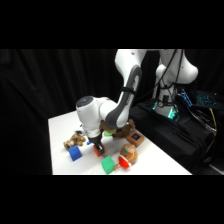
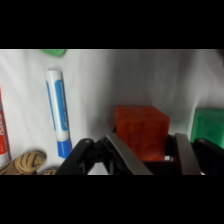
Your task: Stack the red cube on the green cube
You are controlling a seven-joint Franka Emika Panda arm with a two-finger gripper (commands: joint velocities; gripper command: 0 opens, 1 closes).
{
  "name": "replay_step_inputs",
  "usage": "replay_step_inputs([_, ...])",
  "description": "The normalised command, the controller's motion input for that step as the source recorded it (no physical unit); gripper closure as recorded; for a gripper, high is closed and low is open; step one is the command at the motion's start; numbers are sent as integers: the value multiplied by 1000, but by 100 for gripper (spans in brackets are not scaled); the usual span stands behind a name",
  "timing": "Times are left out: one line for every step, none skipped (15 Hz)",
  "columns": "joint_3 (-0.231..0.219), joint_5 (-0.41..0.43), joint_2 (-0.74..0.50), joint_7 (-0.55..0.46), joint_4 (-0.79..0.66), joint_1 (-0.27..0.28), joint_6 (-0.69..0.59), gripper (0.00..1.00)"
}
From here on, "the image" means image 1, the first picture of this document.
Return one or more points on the dark brown plush animal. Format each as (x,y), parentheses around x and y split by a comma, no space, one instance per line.
(125,131)

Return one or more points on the black draped robot stand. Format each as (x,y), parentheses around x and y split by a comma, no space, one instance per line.
(173,136)

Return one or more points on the light green cube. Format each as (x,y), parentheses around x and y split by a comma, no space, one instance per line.
(108,133)

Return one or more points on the black curtain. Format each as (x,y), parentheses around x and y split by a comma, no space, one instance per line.
(43,86)

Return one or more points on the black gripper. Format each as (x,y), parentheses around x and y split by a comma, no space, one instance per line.
(96,139)

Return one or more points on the wooden block with blue square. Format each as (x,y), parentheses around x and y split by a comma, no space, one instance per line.
(135,138)

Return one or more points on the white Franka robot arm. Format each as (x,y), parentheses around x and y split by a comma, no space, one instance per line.
(128,90)

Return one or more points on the red cube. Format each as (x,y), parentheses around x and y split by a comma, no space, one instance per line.
(99,152)

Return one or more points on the dark green cube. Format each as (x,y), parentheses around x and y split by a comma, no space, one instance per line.
(108,165)

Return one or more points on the tan teddy bear plush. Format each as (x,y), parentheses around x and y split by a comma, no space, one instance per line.
(74,140)

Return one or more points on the blue cube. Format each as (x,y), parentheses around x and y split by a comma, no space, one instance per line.
(74,153)

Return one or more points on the backlit keyboard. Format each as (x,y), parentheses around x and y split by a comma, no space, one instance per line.
(206,99)

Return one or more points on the blue marker pen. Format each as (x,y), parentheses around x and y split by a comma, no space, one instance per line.
(88,143)

